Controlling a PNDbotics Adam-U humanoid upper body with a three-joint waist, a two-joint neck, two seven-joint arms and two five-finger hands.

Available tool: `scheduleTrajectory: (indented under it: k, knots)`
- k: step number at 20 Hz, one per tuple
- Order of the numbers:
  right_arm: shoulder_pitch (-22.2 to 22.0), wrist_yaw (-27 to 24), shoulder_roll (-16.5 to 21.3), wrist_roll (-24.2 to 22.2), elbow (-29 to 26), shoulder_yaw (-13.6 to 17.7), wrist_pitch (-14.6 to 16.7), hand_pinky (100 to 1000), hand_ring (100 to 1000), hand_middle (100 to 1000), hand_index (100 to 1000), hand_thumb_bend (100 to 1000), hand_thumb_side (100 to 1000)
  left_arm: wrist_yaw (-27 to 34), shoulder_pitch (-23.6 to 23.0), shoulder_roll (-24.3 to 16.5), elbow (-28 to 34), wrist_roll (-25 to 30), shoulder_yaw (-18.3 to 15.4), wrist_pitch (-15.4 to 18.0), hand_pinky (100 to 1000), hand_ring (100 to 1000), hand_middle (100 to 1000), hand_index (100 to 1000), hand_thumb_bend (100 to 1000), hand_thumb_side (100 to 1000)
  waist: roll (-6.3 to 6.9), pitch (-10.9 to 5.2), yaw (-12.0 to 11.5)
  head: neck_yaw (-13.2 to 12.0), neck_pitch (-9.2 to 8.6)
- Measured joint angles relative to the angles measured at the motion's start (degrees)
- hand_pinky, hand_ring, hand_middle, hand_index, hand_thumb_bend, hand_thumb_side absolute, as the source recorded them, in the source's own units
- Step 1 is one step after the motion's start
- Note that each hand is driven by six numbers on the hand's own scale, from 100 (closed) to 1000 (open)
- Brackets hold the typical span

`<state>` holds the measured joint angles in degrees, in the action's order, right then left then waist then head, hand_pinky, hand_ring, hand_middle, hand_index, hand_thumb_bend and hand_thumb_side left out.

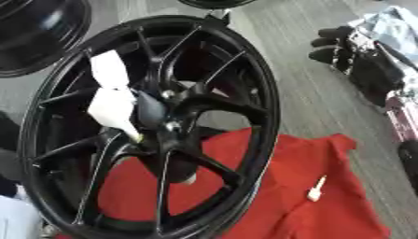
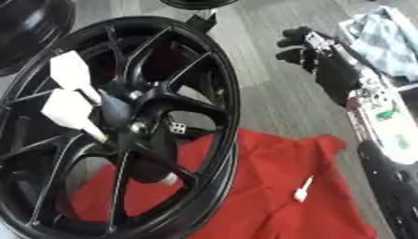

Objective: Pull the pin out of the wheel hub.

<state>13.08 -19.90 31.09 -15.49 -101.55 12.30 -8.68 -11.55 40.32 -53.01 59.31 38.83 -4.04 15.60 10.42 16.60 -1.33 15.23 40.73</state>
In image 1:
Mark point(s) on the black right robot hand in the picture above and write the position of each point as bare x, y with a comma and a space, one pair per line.
370, 70

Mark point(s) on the black spoked wheel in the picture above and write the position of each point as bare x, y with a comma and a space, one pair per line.
256, 102

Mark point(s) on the large black round wheel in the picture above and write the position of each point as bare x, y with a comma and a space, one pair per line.
38, 40

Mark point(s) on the small black round object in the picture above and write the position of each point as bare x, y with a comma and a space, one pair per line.
215, 3

